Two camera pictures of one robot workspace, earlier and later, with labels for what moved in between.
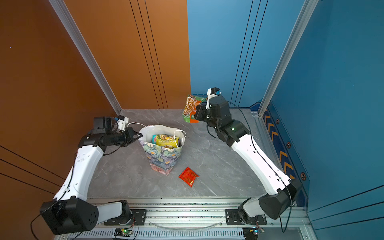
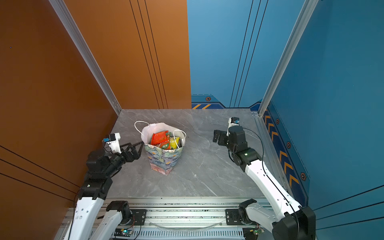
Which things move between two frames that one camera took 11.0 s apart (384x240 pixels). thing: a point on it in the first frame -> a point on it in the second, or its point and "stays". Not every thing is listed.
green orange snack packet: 189,108 -> 166,145
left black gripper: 129,133 -> 135,155
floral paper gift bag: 163,160 stays
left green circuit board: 123,232 stays
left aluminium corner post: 65,16 stays
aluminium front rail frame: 194,219 stays
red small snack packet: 189,176 -> 159,137
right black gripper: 200,110 -> 223,137
